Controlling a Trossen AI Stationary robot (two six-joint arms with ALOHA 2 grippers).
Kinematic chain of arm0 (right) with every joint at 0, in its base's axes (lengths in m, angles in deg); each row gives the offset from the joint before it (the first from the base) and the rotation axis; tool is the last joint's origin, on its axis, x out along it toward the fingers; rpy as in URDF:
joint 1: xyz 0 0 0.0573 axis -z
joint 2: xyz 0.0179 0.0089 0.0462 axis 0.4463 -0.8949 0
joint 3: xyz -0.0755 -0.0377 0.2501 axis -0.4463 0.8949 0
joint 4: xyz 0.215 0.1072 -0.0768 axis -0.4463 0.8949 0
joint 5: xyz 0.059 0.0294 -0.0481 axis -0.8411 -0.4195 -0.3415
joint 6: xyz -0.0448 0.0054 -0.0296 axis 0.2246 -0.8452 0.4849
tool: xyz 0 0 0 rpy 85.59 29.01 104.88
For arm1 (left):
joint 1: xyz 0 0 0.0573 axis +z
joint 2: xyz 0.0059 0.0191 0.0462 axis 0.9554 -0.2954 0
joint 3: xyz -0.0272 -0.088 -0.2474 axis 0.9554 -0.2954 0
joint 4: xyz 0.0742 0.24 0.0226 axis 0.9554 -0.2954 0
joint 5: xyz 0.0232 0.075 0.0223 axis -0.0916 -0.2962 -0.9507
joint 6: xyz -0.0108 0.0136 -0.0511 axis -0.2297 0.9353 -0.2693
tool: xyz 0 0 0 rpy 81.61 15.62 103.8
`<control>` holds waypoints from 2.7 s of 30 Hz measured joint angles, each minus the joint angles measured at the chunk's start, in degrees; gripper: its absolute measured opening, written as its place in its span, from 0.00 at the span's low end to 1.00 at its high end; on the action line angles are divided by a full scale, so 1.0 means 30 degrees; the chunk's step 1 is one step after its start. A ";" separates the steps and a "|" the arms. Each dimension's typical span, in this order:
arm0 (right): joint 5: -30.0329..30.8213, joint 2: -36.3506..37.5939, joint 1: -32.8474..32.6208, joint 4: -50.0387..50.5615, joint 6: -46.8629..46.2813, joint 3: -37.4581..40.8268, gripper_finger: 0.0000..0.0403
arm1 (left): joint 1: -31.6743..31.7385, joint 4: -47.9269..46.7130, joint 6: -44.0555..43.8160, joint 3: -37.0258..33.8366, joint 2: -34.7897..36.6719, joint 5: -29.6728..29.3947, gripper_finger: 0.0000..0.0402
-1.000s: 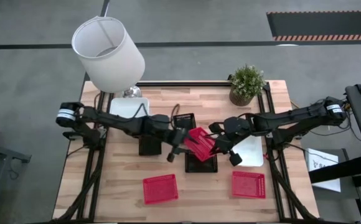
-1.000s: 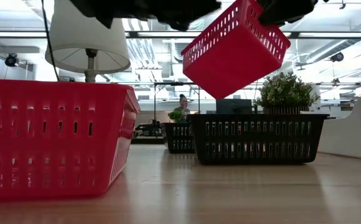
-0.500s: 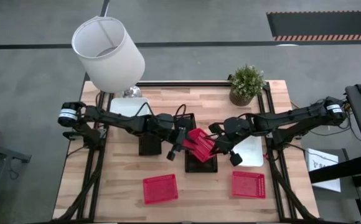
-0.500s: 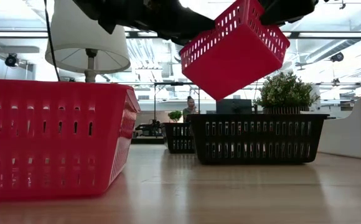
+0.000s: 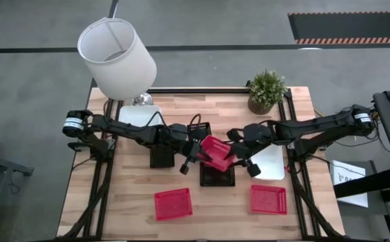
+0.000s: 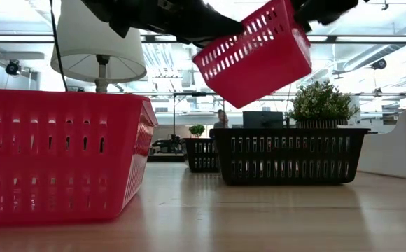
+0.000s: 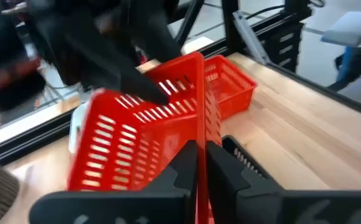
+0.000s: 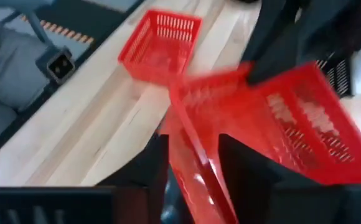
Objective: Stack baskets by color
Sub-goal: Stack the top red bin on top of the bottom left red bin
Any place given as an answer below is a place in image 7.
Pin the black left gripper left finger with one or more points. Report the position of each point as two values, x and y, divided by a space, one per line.
155 205

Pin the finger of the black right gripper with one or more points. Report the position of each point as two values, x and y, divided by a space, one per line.
143 88
157 31

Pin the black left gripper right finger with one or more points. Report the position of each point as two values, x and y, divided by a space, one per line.
261 205

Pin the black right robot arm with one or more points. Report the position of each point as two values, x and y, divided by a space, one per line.
6 46

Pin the small red plastic slotted basket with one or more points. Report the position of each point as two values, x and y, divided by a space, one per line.
227 93

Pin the silver aluminium extrusion bar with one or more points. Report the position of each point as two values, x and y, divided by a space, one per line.
249 34

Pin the black vented box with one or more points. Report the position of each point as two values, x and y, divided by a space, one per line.
286 46

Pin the blue chair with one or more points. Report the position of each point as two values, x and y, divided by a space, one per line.
348 28

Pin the black diagonal frame strut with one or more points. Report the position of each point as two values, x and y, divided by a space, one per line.
190 18

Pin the black vertical frame post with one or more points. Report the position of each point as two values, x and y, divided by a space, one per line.
230 25

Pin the black table edge rail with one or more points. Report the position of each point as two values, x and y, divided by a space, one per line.
28 140
323 89

